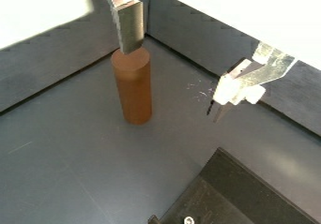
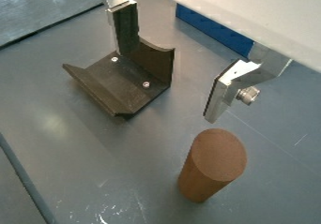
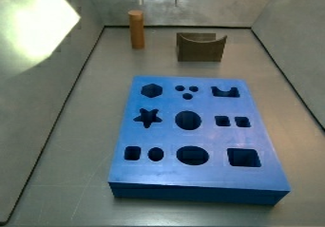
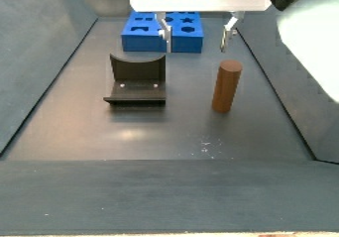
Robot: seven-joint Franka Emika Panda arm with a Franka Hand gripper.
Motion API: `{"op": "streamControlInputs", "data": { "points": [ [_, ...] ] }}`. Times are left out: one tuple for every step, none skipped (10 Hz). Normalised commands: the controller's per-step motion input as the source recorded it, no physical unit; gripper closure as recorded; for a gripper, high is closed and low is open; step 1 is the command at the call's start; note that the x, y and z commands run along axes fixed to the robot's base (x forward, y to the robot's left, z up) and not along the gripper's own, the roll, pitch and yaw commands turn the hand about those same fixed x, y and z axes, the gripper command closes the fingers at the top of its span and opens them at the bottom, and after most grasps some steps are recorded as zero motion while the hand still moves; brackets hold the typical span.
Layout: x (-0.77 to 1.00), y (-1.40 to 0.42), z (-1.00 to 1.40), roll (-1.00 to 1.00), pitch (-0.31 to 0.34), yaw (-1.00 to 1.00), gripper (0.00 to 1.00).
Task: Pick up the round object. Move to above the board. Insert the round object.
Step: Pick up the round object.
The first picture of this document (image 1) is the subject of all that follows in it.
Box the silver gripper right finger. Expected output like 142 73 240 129
206 40 297 124

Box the brown round cylinder peg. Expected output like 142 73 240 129
111 48 151 125

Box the blue shape sorting board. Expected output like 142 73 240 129
149 148 321 224

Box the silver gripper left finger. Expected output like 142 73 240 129
107 0 145 54

